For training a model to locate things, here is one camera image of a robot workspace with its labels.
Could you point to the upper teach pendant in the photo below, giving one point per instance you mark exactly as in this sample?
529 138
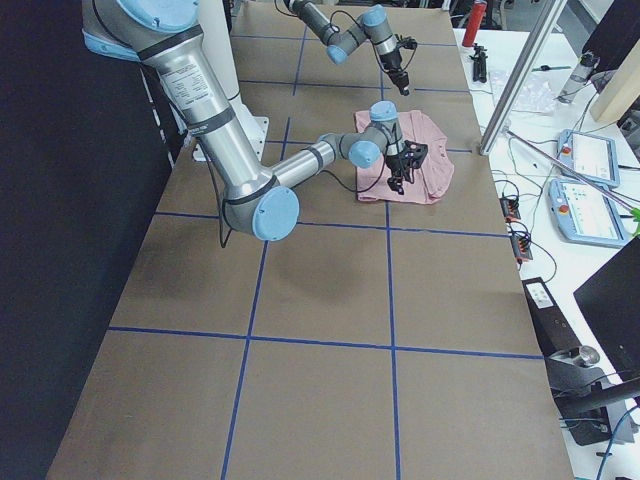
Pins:
591 155

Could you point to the aluminium frame post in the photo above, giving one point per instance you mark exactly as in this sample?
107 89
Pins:
533 45

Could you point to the black folded tripod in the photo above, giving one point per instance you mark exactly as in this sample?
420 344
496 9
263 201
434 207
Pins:
479 65

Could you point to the brown table mat blue grid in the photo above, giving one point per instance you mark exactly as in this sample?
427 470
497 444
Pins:
376 341

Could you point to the clear plastic bag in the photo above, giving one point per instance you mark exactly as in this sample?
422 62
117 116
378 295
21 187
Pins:
535 96

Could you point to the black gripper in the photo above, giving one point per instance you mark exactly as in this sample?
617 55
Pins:
393 65
393 163

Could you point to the black monitor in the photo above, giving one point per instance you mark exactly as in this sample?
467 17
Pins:
609 302

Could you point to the orange black connector block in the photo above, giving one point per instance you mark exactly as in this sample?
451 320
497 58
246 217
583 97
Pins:
510 209

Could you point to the metal reacher stick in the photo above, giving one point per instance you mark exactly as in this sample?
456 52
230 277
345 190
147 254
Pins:
633 211

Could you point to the teach pendant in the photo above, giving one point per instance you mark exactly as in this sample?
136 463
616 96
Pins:
591 155
585 216

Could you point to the black box with label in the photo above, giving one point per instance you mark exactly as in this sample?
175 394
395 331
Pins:
553 331

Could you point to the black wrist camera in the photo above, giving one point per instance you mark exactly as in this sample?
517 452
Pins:
414 154
406 42

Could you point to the red bottle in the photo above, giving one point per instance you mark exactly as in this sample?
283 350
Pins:
476 16

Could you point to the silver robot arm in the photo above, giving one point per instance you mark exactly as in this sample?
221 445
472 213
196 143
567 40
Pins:
342 34
187 44

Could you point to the clear water bottle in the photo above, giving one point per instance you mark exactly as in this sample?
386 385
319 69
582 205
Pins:
579 77

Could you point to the lower teach pendant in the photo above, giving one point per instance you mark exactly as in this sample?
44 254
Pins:
585 216

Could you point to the pink Snoopy t-shirt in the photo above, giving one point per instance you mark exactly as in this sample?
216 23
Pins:
431 181

